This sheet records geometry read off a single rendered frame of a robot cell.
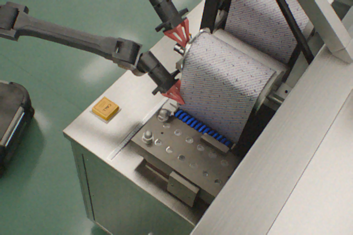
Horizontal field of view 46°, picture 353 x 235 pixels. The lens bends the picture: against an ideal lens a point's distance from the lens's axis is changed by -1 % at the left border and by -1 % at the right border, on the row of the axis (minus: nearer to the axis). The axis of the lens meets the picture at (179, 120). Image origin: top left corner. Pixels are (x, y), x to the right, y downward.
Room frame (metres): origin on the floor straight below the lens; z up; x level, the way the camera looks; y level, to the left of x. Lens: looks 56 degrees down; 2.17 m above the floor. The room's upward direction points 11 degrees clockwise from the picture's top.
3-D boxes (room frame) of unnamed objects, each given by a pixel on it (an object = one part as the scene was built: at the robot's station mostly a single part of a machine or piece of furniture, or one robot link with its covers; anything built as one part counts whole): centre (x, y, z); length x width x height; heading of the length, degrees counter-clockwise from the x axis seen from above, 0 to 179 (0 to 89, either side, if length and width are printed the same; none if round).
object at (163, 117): (0.76, 0.05, 1.05); 0.04 x 0.04 x 0.04
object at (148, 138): (0.67, 0.09, 1.05); 0.04 x 0.04 x 0.04
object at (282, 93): (0.75, -0.28, 1.28); 0.06 x 0.05 x 0.02; 64
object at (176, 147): (0.64, -0.08, 1.00); 0.40 x 0.16 x 0.06; 64
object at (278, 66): (0.93, -0.17, 1.17); 0.26 x 0.12 x 0.12; 64
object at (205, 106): (0.77, -0.09, 1.11); 0.23 x 0.01 x 0.18; 64
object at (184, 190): (0.55, -0.05, 0.96); 0.10 x 0.03 x 0.11; 64
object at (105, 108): (0.83, 0.27, 0.91); 0.07 x 0.07 x 0.02; 64
